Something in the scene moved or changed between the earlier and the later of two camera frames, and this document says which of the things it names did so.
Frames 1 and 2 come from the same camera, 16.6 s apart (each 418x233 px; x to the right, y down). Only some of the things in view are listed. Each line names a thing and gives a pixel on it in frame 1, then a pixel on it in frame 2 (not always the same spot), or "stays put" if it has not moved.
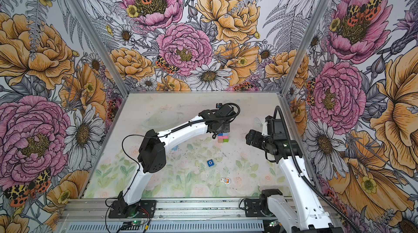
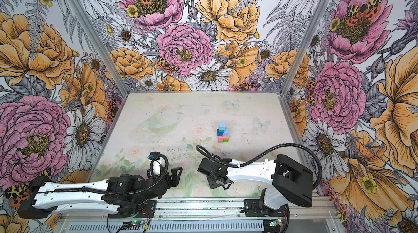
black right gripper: [258, 135] → [212, 184]
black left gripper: [226, 129] → [174, 177]
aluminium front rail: [87, 209] stays put
